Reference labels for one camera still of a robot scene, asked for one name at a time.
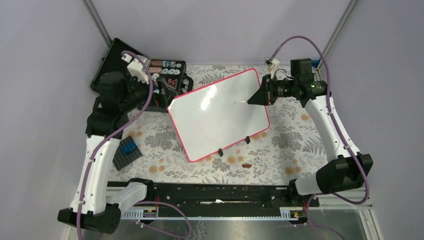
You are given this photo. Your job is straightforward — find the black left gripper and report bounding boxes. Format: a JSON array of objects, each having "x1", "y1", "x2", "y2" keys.
[{"x1": 120, "y1": 71, "x2": 178, "y2": 113}]

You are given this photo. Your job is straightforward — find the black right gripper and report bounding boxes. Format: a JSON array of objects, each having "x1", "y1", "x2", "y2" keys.
[{"x1": 247, "y1": 74, "x2": 298, "y2": 106}]

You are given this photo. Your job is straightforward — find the pink framed whiteboard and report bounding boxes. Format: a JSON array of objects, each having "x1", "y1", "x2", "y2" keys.
[{"x1": 167, "y1": 68, "x2": 270, "y2": 162}]

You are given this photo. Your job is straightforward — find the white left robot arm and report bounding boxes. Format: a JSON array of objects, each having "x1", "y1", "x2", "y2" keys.
[{"x1": 57, "y1": 71, "x2": 156, "y2": 240}]

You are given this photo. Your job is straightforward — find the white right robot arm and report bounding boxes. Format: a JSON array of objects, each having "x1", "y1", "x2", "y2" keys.
[{"x1": 247, "y1": 58, "x2": 373, "y2": 206}]

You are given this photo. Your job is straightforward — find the black poker chip case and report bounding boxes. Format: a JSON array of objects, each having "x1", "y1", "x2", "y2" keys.
[{"x1": 90, "y1": 38, "x2": 194, "y2": 112}]

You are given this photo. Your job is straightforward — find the blue lego brick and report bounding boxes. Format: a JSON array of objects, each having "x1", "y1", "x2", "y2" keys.
[{"x1": 121, "y1": 138, "x2": 137, "y2": 155}]

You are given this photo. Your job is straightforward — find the grey lego baseplate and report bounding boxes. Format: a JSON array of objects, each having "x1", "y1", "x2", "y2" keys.
[{"x1": 112, "y1": 136, "x2": 143, "y2": 171}]

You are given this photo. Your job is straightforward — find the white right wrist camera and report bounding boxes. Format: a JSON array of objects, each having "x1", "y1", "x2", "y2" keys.
[{"x1": 264, "y1": 57, "x2": 280, "y2": 79}]

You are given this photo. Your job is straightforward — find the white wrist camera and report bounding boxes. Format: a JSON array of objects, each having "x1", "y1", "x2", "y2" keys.
[
  {"x1": 264, "y1": 57, "x2": 280, "y2": 79},
  {"x1": 121, "y1": 53, "x2": 149, "y2": 85}
]

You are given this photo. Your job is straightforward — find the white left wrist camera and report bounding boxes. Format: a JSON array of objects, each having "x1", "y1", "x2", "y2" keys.
[{"x1": 121, "y1": 53, "x2": 149, "y2": 85}]

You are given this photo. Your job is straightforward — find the blue corner bracket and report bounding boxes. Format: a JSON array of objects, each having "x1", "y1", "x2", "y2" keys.
[{"x1": 311, "y1": 60, "x2": 320, "y2": 68}]

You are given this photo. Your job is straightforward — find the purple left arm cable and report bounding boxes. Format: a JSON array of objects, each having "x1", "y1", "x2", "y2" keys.
[{"x1": 76, "y1": 50, "x2": 193, "y2": 240}]

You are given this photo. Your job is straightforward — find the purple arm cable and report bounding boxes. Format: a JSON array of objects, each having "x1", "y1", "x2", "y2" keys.
[
  {"x1": 76, "y1": 50, "x2": 193, "y2": 240},
  {"x1": 269, "y1": 35, "x2": 370, "y2": 240}
]

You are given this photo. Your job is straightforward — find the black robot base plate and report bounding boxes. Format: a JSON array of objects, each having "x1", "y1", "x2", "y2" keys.
[{"x1": 124, "y1": 182, "x2": 321, "y2": 209}]

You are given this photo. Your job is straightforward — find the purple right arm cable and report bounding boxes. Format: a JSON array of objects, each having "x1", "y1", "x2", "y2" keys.
[{"x1": 269, "y1": 35, "x2": 370, "y2": 240}]

